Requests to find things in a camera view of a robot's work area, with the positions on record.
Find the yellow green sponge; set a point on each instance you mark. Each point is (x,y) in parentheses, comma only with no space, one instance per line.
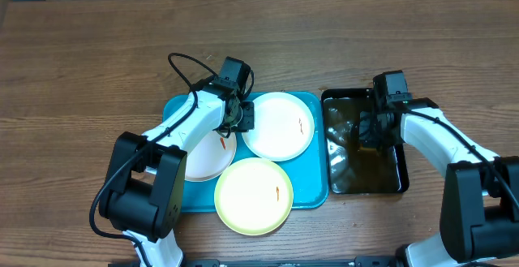
(370,148)

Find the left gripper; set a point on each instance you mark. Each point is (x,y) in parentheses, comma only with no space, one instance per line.
(249,122)

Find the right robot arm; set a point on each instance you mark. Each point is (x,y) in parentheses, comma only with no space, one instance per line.
(479,212)

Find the yellow green plate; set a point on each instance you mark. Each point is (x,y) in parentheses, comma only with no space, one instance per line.
(253,196)

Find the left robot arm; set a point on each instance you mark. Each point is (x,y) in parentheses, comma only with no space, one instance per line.
(141,198)

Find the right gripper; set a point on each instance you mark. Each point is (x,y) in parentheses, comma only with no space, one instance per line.
(371,137)

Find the black water tray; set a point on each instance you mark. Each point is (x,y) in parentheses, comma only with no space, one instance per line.
(352,169)

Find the white plate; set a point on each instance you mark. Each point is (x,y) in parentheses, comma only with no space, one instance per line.
(210,157)
(283,127)

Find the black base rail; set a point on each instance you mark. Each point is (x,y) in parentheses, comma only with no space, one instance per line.
(358,261)

